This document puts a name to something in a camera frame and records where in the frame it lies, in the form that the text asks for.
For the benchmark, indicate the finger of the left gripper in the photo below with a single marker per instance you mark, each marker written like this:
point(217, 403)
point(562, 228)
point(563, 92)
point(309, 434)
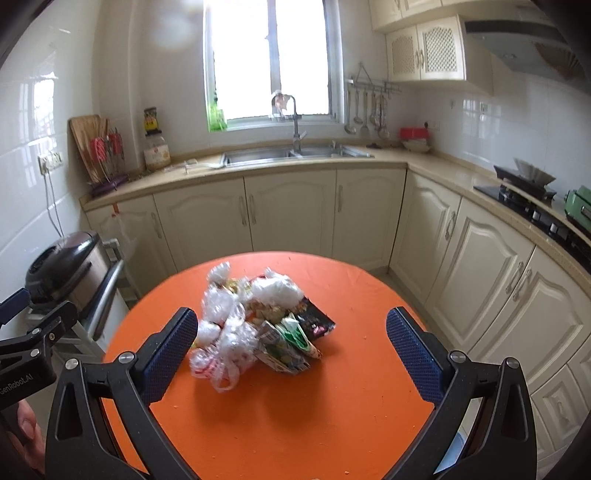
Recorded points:
point(13, 305)
point(53, 327)

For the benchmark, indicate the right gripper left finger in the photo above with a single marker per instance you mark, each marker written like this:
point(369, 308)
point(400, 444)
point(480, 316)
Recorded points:
point(81, 443)

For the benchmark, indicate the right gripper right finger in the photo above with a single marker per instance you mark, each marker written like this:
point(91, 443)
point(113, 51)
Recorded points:
point(482, 424)

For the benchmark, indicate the black snack wrapper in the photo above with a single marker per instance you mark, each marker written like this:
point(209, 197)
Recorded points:
point(315, 323)

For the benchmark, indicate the green white snack packet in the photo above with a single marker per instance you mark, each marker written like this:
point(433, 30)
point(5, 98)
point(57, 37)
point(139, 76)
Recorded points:
point(284, 347)

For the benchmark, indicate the clear plastic bag bundle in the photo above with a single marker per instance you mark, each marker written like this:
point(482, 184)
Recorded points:
point(225, 346)

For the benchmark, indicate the white plastic bag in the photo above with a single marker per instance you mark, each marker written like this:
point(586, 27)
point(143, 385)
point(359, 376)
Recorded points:
point(276, 289)

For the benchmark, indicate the silver kitchen faucet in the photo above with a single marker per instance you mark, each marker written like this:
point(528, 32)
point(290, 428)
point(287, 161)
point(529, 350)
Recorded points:
point(284, 107)

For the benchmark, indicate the person's left hand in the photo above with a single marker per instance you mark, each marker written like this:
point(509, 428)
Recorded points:
point(32, 447)

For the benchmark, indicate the black rice cooker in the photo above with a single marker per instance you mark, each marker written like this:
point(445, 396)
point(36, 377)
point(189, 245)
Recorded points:
point(70, 269)

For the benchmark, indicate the cream lower cabinets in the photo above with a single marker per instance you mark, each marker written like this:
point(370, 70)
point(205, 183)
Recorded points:
point(486, 288)

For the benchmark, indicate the hanging clear plastic bag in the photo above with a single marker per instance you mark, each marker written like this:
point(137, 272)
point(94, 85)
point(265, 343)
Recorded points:
point(119, 225)

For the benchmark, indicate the orange round table cover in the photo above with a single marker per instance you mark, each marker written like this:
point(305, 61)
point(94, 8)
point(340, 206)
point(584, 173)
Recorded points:
point(350, 416)

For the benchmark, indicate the wooden cutting board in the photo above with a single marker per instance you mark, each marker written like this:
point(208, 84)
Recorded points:
point(84, 129)

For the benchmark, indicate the black gas stove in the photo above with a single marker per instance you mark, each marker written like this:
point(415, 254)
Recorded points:
point(532, 202)

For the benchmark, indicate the large glass jar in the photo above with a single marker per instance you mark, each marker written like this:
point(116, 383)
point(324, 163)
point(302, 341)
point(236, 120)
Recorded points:
point(156, 152)

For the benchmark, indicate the beige countertop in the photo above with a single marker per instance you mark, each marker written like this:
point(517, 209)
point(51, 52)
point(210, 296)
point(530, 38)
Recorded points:
point(459, 176)

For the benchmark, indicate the green electric cooker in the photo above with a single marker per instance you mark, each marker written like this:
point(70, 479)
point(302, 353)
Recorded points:
point(578, 208)

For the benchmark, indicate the steel wok pan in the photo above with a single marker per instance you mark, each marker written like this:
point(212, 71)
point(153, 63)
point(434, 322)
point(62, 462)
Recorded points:
point(533, 173)

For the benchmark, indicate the yellow black bottle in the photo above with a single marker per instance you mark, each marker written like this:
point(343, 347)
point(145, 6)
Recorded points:
point(150, 121)

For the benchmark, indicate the red lidded bowl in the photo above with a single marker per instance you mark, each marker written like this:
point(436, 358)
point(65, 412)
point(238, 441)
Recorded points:
point(415, 139)

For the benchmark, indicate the stainless steel sink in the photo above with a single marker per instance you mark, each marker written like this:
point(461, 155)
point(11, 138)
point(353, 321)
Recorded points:
point(286, 153)

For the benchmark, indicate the green bottle on windowsill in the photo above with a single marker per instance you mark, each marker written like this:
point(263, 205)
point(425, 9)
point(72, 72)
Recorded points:
point(215, 117)

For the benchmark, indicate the upper lattice cabinet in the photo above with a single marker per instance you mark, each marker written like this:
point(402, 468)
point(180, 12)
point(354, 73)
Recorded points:
point(439, 54)

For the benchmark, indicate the range hood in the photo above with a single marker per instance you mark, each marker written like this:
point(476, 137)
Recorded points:
point(530, 47)

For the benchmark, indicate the wall power socket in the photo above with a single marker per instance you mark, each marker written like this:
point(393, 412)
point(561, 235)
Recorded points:
point(50, 162)

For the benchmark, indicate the wire dish rack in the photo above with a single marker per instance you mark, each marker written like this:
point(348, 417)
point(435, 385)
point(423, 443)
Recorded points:
point(108, 155)

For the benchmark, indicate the hanging utensil rail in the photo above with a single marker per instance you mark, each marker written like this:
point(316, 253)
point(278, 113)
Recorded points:
point(367, 104)

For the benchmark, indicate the window with white frame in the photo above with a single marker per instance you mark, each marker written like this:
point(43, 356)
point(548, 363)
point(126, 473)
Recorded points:
point(253, 48)

